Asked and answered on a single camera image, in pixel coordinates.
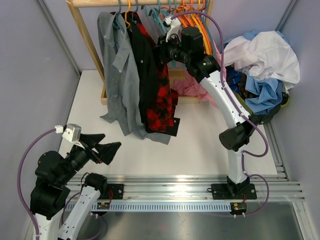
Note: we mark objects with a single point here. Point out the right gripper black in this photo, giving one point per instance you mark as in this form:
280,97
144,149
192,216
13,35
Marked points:
160,50

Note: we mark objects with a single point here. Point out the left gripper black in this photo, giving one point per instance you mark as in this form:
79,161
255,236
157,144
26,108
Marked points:
106,151

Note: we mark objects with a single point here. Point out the red black plaid shirt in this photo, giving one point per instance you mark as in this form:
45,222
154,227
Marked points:
162,100

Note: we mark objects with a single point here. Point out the yellow orange plastic hanger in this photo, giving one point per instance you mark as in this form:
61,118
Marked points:
126,15

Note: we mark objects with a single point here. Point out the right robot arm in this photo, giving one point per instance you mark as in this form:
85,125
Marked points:
189,50

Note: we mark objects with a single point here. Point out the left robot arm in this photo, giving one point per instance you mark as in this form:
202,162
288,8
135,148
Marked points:
54,171

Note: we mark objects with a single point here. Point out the pink shirt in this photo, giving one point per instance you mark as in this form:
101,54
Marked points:
191,88

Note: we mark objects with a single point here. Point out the grey shirt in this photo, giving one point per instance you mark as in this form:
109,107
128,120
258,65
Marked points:
121,78

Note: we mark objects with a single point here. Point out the blue checked shirt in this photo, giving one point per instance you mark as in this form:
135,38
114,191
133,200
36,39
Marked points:
236,79

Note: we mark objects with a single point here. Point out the white shirt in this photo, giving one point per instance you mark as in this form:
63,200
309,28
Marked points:
262,56

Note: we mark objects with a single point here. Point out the light blue shirt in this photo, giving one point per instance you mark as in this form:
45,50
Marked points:
267,94

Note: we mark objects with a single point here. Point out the wooden clothes rack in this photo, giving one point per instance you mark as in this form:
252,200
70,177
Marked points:
75,6

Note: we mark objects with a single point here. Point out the olive green laundry basket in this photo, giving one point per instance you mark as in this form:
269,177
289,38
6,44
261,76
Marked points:
285,99

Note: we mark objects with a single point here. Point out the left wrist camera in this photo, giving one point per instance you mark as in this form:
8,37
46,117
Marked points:
70,132

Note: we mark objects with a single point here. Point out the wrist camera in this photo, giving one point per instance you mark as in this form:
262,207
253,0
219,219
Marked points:
173,25
70,132

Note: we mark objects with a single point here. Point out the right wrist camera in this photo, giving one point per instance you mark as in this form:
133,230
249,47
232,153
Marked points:
173,25

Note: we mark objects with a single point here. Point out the aluminium rail base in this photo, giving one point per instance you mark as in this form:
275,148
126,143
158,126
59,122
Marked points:
183,193

